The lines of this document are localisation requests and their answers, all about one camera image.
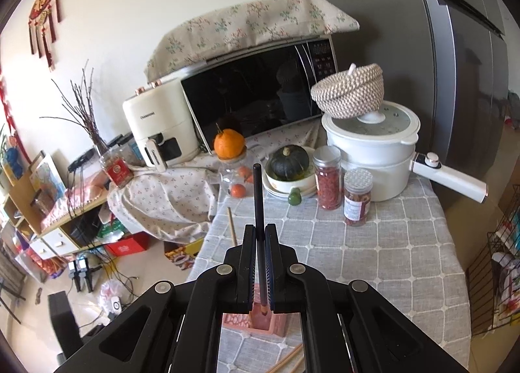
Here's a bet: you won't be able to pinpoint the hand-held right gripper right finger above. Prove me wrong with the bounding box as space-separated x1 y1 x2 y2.
264 225 469 373

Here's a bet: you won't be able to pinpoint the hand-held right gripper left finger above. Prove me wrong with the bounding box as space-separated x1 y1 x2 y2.
55 225 256 373

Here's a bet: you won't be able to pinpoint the pink brick-pattern utensil holder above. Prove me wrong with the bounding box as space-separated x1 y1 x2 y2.
221 283 287 337

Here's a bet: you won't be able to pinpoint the black chopstick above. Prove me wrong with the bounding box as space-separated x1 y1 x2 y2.
253 164 269 314

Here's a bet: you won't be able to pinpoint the printed cardboard box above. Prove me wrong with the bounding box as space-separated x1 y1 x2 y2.
164 238 204 273

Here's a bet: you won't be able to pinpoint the white bowl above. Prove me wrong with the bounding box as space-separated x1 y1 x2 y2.
262 154 319 198

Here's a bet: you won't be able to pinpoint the clear glass jar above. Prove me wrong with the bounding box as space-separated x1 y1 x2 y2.
217 146 261 200

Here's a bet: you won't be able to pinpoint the tall jar of red berries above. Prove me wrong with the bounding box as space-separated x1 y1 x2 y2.
313 146 344 211

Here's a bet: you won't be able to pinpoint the dark green squash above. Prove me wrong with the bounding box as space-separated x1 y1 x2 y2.
270 146 310 181

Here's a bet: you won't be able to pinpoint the short jar of dried fruit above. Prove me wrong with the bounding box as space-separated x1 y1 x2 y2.
343 169 374 228

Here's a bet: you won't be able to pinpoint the red box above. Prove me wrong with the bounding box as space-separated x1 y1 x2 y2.
105 232 152 257

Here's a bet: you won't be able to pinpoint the orange fruit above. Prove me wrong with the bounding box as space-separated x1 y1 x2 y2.
214 123 247 160

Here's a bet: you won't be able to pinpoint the white plastic bag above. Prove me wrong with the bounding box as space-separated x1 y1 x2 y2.
99 279 125 315

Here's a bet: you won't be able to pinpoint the white electric pot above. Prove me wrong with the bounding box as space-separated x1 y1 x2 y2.
322 100 490 204

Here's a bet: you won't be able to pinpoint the red label glass jar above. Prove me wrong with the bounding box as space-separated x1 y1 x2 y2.
99 146 135 188

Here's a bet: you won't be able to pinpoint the white air fryer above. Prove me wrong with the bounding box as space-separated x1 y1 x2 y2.
123 77 201 173

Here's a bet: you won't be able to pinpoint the black microwave oven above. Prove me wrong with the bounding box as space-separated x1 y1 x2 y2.
181 38 339 154

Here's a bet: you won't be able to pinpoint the black box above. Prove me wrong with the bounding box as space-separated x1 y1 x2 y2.
48 293 82 357

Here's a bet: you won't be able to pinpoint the woven lidded basket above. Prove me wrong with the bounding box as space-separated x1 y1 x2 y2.
311 63 386 119

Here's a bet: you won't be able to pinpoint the dried branches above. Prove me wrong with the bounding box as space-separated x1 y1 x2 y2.
38 58 111 154

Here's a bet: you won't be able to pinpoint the wooden shelf unit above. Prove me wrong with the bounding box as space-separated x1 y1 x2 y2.
0 149 111 276

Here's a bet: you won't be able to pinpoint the floral cloth cover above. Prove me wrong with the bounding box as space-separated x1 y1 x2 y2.
144 0 360 84

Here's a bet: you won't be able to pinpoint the grey refrigerator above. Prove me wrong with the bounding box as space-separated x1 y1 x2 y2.
303 0 511 215

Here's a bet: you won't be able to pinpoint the black wire rack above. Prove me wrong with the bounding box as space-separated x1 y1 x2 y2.
465 178 520 337

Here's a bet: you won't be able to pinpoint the red wall ornament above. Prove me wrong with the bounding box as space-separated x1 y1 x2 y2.
28 0 64 72

